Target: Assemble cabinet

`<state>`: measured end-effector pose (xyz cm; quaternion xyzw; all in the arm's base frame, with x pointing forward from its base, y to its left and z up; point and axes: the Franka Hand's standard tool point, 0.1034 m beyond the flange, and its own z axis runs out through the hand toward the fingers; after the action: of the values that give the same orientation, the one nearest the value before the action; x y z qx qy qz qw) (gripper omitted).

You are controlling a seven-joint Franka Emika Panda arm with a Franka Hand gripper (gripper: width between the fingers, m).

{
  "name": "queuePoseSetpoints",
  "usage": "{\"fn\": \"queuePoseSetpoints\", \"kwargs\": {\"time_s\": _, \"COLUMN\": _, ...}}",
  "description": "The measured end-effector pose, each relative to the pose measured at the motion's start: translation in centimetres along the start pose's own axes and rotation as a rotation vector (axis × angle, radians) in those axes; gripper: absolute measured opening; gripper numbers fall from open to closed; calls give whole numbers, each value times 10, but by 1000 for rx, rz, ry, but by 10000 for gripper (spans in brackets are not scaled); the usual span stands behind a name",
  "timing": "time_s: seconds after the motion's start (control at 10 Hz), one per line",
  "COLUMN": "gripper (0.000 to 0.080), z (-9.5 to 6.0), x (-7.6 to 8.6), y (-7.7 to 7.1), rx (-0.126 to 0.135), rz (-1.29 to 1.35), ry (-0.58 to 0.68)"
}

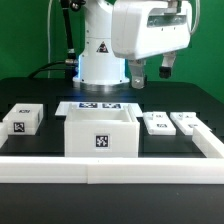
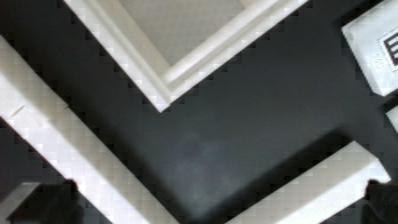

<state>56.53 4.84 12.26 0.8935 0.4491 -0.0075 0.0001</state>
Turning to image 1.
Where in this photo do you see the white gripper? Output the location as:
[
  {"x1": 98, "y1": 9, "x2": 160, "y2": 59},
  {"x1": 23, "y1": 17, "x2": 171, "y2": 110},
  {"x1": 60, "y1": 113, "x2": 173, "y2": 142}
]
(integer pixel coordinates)
[{"x1": 111, "y1": 0, "x2": 192, "y2": 89}]

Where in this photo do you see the white cabinet door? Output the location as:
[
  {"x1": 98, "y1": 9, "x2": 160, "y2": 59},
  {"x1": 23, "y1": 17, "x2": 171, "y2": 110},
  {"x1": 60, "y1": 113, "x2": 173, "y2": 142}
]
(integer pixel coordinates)
[
  {"x1": 170, "y1": 112, "x2": 210, "y2": 135},
  {"x1": 143, "y1": 111, "x2": 176, "y2": 135}
]

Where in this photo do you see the white cabinet body box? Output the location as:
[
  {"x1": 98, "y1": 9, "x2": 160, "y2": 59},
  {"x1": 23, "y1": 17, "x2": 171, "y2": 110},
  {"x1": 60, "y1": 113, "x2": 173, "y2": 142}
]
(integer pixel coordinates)
[{"x1": 64, "y1": 105, "x2": 140, "y2": 158}]

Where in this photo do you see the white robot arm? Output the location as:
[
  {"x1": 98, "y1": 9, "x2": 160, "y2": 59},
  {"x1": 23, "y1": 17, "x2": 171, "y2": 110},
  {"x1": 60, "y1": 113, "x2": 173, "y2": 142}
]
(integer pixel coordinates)
[{"x1": 59, "y1": 0, "x2": 200, "y2": 92}]

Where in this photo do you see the white cabinet top block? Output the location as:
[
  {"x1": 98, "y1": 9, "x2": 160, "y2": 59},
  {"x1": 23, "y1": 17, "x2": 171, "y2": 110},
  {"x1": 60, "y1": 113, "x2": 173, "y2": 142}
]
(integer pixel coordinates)
[{"x1": 3, "y1": 103, "x2": 44, "y2": 135}]

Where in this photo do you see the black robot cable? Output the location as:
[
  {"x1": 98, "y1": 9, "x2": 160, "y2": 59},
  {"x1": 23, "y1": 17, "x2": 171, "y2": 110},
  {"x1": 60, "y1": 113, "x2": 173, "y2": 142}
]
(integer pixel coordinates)
[{"x1": 27, "y1": 0, "x2": 80, "y2": 80}]

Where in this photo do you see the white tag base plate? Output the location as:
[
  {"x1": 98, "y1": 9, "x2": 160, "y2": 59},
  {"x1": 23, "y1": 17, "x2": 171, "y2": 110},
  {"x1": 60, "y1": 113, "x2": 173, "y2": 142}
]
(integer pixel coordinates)
[{"x1": 55, "y1": 101, "x2": 143, "y2": 117}]

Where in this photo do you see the white thin cable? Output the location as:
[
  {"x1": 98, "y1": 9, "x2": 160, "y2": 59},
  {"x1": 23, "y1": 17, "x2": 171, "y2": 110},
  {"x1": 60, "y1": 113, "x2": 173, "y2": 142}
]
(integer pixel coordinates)
[{"x1": 46, "y1": 0, "x2": 54, "y2": 79}]

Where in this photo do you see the white U-shaped boundary frame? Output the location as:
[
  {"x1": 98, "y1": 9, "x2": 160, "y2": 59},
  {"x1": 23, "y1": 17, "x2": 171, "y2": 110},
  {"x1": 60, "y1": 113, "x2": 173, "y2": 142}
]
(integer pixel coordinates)
[{"x1": 0, "y1": 127, "x2": 224, "y2": 184}]

